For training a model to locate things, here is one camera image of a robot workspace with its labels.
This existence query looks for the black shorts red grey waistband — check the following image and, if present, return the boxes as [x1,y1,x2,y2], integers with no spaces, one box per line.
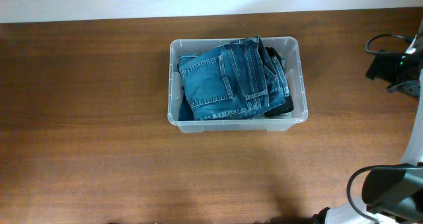
[264,47,294,118]

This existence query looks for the light blue jeans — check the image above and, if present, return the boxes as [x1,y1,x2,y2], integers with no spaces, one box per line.
[252,112,292,120]

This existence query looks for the dark blue jeans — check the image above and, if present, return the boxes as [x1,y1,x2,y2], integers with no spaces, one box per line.
[178,36,284,120]

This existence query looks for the teal blue shirt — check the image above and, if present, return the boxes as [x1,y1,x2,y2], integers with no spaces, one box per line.
[178,87,194,121]

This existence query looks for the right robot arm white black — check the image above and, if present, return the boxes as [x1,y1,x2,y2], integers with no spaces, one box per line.
[310,29,422,224]

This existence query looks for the clear plastic storage bin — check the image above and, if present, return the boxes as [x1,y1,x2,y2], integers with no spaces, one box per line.
[167,36,309,133]

